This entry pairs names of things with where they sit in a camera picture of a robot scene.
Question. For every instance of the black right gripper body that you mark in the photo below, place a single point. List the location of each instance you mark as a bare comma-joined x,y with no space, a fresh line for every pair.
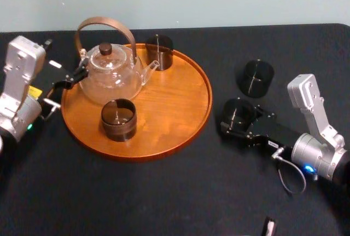
276,132

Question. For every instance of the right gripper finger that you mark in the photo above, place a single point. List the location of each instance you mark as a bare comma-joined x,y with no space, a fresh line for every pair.
235,132
257,110

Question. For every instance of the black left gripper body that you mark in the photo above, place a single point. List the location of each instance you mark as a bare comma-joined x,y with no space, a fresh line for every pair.
56,74

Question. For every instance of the dark smoked glass cup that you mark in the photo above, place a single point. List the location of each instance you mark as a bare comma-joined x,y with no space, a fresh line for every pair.
255,85
161,58
238,115
119,129

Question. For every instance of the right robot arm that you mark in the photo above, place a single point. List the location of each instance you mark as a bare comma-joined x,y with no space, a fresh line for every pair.
317,148

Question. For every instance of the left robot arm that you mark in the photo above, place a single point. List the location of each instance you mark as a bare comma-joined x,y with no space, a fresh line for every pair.
16,82

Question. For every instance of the round wooden tray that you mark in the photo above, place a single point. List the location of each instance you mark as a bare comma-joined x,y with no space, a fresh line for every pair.
169,104

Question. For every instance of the glass teapot lid dark knob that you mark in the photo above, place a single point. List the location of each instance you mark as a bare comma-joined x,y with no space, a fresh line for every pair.
105,52

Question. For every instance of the black table cloth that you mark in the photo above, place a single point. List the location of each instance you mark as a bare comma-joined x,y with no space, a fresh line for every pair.
164,192

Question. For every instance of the small black white object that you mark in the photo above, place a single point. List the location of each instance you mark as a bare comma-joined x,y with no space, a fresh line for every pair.
269,226

